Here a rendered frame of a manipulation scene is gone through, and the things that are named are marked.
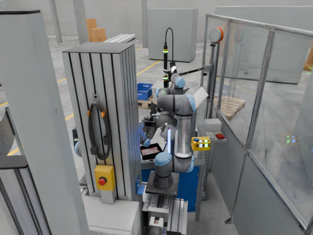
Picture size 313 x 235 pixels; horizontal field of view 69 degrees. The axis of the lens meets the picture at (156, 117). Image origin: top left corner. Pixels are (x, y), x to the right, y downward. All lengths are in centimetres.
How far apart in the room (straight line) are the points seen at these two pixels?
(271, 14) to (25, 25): 719
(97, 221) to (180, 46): 852
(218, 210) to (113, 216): 188
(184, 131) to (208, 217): 159
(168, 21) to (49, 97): 913
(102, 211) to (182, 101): 78
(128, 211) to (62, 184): 94
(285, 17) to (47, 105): 723
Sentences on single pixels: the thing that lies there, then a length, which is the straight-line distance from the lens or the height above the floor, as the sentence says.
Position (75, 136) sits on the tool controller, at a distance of 204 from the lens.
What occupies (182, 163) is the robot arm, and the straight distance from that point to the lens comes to 155.
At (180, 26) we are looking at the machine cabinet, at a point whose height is 134.
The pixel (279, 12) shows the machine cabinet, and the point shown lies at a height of 192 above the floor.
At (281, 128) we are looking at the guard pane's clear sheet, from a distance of 179.
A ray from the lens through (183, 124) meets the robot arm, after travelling 147.
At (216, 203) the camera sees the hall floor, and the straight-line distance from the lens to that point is 305.
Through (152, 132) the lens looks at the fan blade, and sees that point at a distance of 240.
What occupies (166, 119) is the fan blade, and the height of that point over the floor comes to 119.
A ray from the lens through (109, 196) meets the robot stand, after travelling 130.
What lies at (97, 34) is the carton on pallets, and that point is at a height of 104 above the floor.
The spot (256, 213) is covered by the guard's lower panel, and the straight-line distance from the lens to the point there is 227.
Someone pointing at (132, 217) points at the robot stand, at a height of 123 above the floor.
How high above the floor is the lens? 221
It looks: 27 degrees down
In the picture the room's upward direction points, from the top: 1 degrees counter-clockwise
